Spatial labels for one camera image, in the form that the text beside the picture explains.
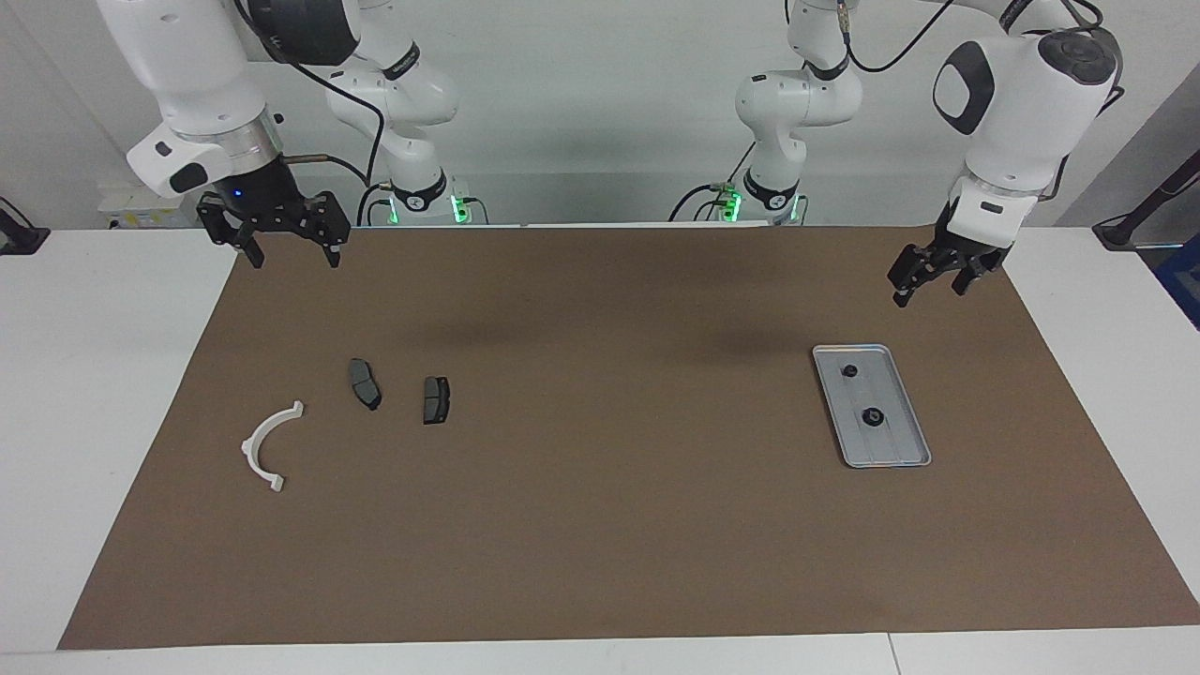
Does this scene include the silver metal tray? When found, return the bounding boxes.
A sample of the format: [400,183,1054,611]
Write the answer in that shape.
[812,344,933,469]

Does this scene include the grey curved brake pad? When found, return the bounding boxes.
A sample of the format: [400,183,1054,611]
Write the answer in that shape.
[349,358,383,412]

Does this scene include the white power box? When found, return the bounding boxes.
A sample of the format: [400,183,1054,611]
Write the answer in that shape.
[98,185,203,229]

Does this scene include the black slanted stand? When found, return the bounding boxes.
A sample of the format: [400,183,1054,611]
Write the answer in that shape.
[1094,150,1200,249]

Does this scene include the blue box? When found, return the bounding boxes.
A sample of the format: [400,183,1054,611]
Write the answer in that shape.
[1155,234,1200,329]

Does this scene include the black stand foot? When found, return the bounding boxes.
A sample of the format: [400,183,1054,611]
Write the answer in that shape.
[0,197,50,256]

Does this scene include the brown table mat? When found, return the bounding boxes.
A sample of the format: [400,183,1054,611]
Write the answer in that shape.
[58,225,1200,651]

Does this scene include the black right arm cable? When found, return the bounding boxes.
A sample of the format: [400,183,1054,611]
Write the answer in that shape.
[234,0,387,226]

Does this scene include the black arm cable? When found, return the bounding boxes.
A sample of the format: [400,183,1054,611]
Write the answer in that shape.
[234,0,387,226]
[839,0,1126,203]

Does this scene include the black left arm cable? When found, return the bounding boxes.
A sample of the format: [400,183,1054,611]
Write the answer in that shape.
[839,0,1126,203]

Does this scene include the white half-ring bracket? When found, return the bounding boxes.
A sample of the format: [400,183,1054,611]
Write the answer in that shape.
[241,400,306,493]

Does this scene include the black base cables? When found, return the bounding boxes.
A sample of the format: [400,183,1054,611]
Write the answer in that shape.
[668,141,760,223]

